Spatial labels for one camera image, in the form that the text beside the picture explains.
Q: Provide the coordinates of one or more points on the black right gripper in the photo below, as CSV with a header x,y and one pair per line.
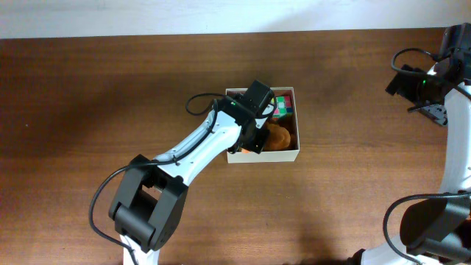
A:
x,y
407,88

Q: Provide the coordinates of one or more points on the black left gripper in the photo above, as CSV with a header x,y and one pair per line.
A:
x,y
260,141

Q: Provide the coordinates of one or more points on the colourful puzzle cube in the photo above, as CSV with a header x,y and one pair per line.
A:
x,y
284,107

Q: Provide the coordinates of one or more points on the brown plush bear toy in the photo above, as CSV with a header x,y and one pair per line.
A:
x,y
281,138

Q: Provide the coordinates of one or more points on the yellow plush pig toy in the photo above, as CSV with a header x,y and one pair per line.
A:
x,y
243,150

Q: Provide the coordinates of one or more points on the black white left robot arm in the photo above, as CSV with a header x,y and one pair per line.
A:
x,y
148,204

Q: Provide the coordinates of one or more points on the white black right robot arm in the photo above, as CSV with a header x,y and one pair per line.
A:
x,y
434,228

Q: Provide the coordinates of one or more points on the white cardboard box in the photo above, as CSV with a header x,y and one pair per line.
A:
x,y
276,156

